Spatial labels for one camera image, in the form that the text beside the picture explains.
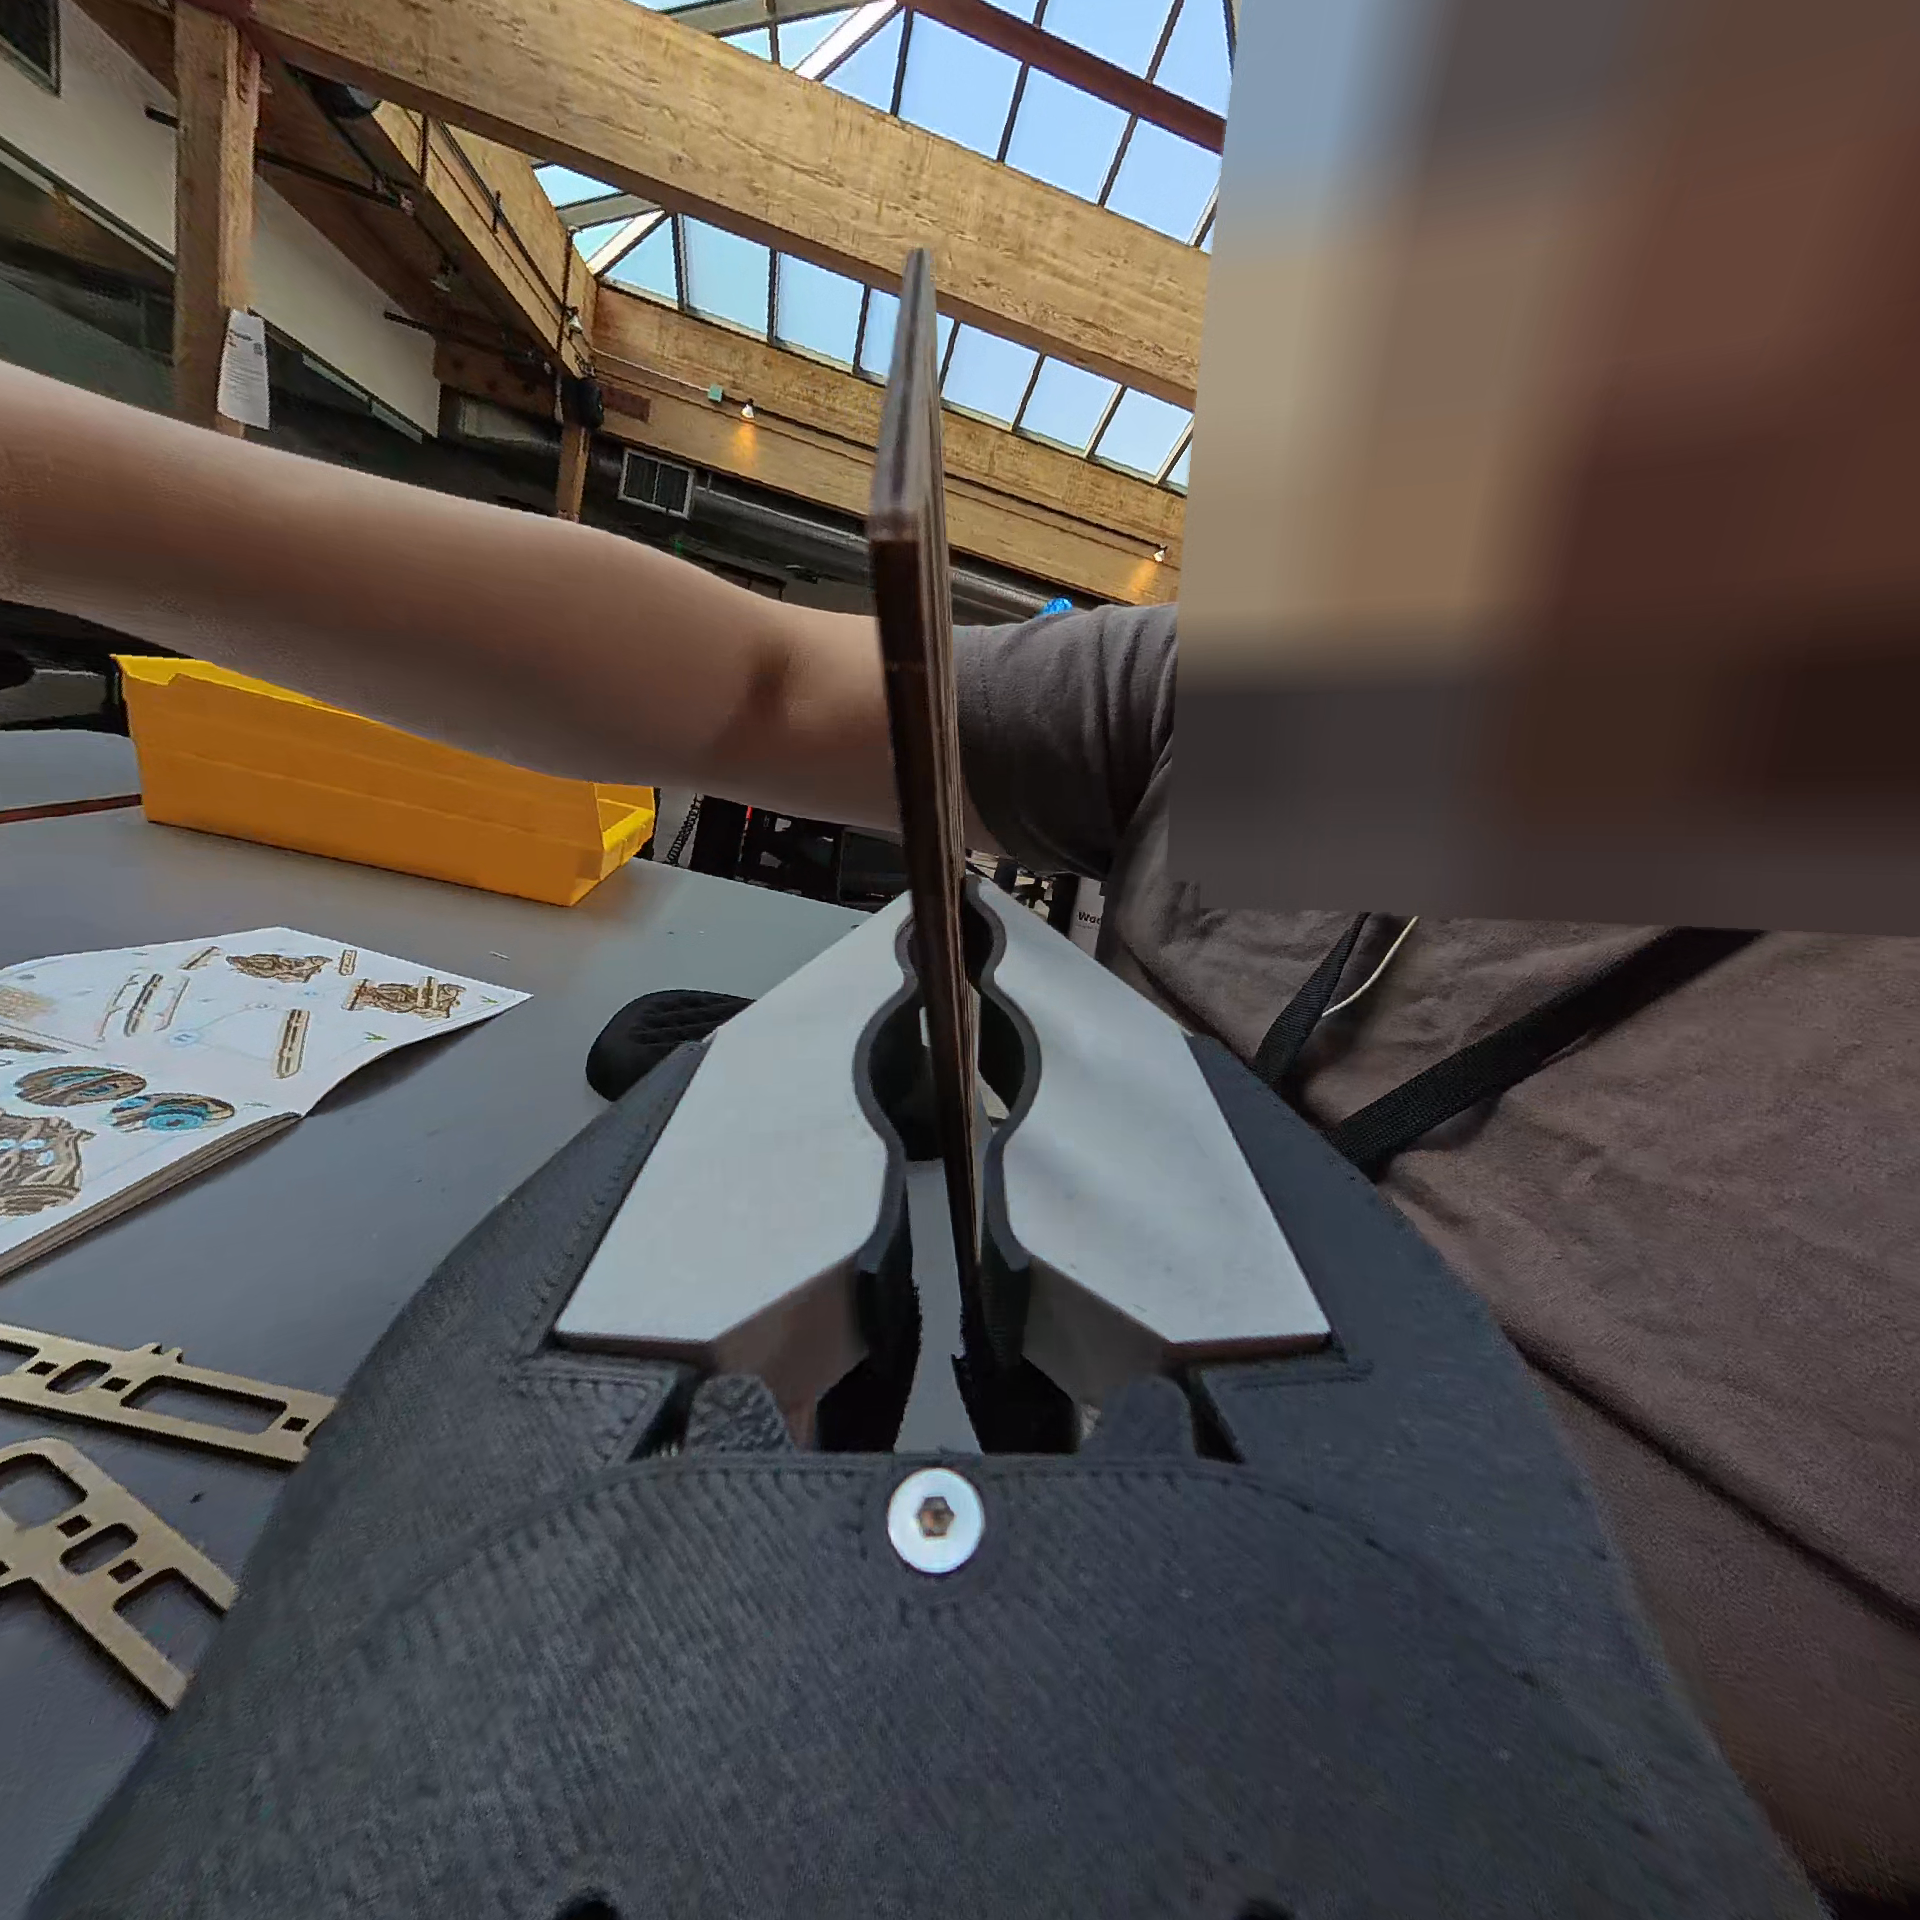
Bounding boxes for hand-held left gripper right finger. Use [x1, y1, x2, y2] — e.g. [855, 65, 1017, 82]
[960, 878, 1337, 1442]

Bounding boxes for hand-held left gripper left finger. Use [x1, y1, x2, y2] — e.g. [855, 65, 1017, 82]
[552, 892, 963, 1451]

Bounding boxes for thin wooden parts sheet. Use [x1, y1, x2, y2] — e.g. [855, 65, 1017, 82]
[867, 246, 1003, 1354]

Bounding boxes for person's right forearm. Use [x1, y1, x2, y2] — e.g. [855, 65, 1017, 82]
[0, 357, 992, 858]

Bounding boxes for black mesh wrist rest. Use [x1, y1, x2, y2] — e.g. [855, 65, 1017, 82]
[586, 988, 753, 1103]

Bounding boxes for person's grey-brown shirt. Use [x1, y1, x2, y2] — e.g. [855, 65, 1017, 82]
[952, 598, 1920, 1920]

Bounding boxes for illustrated instruction booklet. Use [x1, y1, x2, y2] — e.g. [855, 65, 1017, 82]
[0, 926, 536, 1281]

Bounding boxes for yellow plastic bin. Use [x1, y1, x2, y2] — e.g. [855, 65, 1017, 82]
[112, 651, 658, 910]

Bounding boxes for slotted wooden strip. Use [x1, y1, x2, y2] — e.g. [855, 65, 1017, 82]
[0, 1319, 338, 1467]
[0, 1437, 243, 1711]

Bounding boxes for thin white cable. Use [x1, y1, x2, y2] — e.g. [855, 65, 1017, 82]
[1320, 915, 1422, 1023]

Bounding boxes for black lanyard strap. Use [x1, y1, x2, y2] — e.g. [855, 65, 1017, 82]
[1254, 908, 1764, 1182]

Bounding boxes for white paper notice on post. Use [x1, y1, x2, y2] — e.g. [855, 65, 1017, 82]
[215, 307, 275, 431]

